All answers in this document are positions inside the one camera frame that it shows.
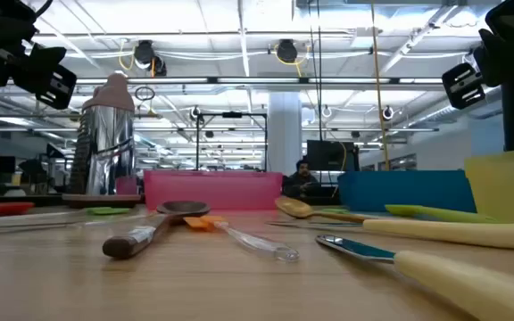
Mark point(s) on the pink plastic bin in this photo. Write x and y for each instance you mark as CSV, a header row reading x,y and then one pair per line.
x,y
212,189

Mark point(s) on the person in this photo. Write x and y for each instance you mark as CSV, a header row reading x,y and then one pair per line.
x,y
301,183

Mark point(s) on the black background frame rig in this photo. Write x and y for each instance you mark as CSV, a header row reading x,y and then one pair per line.
x,y
232,114

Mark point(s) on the yellow plastic bin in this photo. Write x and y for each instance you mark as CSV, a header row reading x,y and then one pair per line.
x,y
507,187

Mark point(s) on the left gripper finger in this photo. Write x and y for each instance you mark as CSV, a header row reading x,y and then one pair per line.
x,y
57,87
38,60

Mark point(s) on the white building column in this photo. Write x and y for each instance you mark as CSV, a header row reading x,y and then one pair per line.
x,y
284,129

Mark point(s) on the black monitor stand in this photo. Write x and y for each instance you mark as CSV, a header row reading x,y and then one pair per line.
x,y
513,120

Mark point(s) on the blue plastic bin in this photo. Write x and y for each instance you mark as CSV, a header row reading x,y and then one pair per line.
x,y
404,189

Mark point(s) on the long ceiling light strip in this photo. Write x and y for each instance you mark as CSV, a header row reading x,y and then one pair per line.
x,y
257,80

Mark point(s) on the all-green silicone spatula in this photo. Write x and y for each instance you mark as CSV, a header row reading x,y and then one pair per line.
x,y
440,214

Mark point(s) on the black table frame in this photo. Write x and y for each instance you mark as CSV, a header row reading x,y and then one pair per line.
x,y
47,200

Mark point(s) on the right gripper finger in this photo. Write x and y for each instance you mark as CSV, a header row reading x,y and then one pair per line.
x,y
491,58
463,87

